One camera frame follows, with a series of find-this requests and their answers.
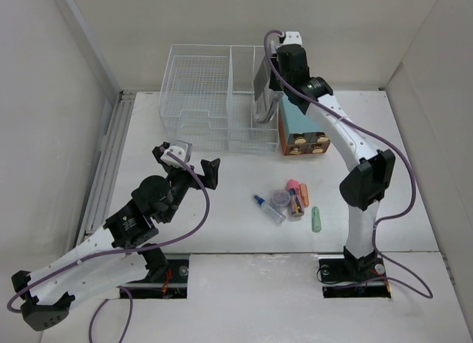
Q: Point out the teal orange drawer box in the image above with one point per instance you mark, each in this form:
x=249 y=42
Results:
x=298 y=134

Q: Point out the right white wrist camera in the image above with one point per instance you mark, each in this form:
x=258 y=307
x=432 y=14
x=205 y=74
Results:
x=290 y=38

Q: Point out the grey setup guide booklet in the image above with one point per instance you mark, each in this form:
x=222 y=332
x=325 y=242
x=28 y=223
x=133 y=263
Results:
x=265 y=101

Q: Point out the orange plastic case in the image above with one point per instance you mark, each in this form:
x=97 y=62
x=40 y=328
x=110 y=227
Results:
x=304 y=194

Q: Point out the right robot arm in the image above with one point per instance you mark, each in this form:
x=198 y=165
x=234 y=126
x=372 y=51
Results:
x=369 y=169

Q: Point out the white wire mesh organizer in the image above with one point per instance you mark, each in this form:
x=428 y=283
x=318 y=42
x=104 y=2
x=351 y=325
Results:
x=207 y=99

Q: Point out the clear jar of paper clips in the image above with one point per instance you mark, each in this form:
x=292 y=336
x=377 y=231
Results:
x=280 y=198

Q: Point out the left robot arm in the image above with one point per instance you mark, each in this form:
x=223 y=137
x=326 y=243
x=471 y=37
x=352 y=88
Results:
x=118 y=251

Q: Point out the pink-cap clear tube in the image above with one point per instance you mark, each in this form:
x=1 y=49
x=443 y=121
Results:
x=295 y=206

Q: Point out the clear blue-cap spray bottle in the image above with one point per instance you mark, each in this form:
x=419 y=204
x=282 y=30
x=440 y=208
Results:
x=277 y=216

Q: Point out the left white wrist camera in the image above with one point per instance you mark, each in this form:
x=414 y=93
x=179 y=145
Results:
x=177 y=153

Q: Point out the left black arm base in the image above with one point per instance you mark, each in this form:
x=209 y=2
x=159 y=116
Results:
x=170 y=281

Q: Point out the green plastic case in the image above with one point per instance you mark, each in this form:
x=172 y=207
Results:
x=315 y=220

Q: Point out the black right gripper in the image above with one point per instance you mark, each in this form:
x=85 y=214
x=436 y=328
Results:
x=273 y=83

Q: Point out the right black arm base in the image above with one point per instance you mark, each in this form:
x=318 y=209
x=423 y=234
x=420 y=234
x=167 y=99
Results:
x=345 y=277

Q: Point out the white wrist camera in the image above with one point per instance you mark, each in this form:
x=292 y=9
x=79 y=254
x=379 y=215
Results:
x=290 y=38
x=177 y=153

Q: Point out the aluminium rail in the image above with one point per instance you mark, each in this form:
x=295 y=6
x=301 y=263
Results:
x=98 y=200

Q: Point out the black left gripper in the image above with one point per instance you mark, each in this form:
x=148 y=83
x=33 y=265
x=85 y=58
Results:
x=210 y=169

